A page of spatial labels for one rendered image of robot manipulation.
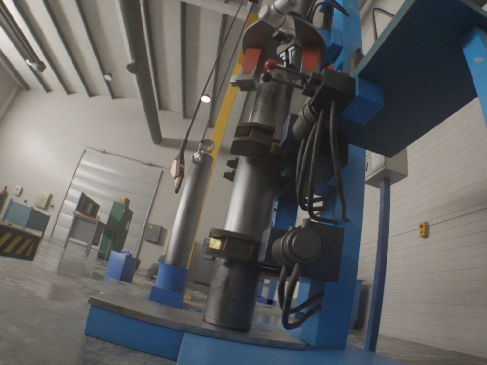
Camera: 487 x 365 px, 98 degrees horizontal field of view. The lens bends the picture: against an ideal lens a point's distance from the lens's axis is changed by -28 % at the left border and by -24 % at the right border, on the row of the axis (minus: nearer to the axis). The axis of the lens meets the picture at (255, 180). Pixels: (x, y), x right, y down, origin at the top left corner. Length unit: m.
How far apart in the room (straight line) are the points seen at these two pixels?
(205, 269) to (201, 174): 8.89
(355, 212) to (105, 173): 12.53
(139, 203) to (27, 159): 6.57
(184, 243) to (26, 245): 2.03
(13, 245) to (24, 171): 14.90
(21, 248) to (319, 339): 1.12
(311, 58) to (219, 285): 1.36
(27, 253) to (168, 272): 1.97
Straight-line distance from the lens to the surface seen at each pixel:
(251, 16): 4.51
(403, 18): 0.82
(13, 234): 0.54
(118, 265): 3.78
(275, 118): 1.42
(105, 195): 12.99
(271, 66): 0.87
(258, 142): 1.15
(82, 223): 7.11
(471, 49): 0.83
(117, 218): 8.42
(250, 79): 1.70
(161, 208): 12.30
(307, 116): 0.97
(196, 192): 2.58
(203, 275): 11.33
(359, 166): 1.49
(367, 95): 0.91
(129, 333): 1.12
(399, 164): 1.94
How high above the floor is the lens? 0.34
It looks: 22 degrees up
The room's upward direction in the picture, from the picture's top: 12 degrees clockwise
